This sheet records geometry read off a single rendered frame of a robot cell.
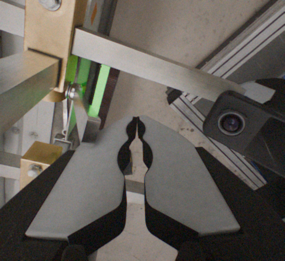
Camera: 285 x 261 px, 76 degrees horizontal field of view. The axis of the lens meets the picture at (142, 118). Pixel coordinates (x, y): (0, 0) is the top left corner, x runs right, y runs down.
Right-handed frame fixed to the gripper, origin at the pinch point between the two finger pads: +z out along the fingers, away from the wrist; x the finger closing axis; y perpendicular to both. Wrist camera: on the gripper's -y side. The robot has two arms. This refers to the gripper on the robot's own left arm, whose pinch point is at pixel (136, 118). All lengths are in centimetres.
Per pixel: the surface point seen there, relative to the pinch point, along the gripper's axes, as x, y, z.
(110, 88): -6.3, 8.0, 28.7
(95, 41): -4.9, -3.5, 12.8
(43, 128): -29, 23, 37
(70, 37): -7.4, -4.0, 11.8
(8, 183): -48, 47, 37
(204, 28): 36, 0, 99
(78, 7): -6.3, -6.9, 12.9
